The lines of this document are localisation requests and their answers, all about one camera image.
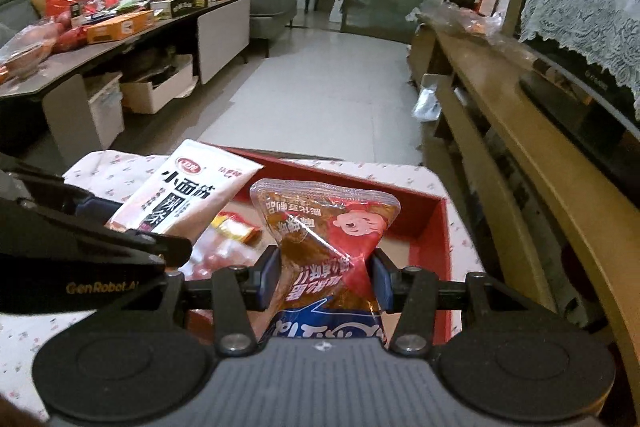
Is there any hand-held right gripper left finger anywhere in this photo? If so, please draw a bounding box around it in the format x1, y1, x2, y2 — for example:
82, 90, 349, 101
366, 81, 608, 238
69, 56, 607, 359
160, 247, 283, 355

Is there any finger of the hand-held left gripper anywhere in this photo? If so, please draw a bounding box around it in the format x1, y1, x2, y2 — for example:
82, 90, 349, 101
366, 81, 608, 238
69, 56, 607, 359
0, 152, 122, 229
107, 230, 193, 270

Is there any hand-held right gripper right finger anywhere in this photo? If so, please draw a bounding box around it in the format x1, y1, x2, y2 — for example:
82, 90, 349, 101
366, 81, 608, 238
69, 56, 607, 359
367, 248, 566, 355

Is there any pink candy pack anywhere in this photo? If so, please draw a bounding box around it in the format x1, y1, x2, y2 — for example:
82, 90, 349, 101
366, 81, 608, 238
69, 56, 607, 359
187, 209, 263, 280

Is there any white snack packet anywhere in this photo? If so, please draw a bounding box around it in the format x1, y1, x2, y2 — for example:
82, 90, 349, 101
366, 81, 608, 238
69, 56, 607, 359
104, 139, 266, 243

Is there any red cardboard box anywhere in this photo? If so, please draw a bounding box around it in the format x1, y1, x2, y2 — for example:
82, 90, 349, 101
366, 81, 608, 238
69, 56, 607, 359
185, 142, 453, 348

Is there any brown clear snack packet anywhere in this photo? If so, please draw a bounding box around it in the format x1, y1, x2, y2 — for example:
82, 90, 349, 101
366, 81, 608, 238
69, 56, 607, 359
249, 178, 402, 350

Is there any white storage box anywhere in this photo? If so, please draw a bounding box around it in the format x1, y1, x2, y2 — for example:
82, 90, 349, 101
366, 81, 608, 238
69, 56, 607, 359
85, 72, 126, 150

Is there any open cardboard box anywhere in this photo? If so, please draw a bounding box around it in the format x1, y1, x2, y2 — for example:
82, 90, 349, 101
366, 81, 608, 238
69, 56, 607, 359
120, 54, 198, 115

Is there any dark top coffee table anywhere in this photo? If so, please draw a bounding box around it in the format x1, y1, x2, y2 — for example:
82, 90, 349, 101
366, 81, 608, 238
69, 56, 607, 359
0, 0, 251, 168

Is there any orange flat box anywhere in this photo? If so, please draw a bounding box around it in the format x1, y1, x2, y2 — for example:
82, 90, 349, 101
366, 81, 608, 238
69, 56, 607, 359
86, 9, 156, 45

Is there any black long box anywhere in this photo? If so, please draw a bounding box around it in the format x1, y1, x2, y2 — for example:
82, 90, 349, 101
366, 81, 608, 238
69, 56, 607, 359
150, 0, 210, 18

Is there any wooden television cabinet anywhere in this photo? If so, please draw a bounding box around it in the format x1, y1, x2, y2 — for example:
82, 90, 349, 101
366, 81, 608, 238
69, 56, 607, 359
407, 14, 640, 408

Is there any clear plastic bag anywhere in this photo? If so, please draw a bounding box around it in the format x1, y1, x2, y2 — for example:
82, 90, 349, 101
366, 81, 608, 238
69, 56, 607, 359
415, 1, 502, 38

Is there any black television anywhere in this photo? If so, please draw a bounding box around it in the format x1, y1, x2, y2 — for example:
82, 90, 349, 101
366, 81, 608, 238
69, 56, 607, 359
520, 37, 640, 192

